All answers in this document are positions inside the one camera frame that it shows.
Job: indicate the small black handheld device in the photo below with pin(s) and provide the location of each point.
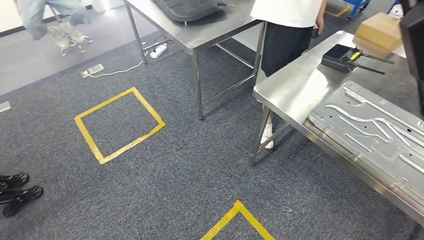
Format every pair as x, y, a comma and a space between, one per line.
315, 33

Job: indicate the black plastic plate part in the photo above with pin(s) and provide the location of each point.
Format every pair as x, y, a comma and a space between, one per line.
414, 39

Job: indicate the stainless steel workbench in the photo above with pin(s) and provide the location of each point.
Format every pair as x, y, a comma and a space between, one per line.
298, 86

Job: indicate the white power strip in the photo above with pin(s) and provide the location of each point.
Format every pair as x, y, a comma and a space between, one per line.
158, 51

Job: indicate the stainless steel table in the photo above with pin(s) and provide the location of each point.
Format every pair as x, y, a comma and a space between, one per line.
212, 26

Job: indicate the person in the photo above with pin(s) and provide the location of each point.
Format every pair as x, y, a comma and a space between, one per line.
33, 16
285, 46

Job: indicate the large black plastic panel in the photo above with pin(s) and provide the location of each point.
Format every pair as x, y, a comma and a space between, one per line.
188, 10

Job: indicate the metal floor socket plate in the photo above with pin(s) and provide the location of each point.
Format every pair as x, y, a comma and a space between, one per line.
4, 106
94, 69

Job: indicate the black router with antennas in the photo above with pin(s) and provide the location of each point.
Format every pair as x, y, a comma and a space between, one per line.
334, 56

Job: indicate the pressed sheet metal panel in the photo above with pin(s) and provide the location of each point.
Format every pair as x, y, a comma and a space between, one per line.
381, 149

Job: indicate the brown cardboard box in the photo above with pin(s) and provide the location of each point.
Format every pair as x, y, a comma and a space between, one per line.
377, 30

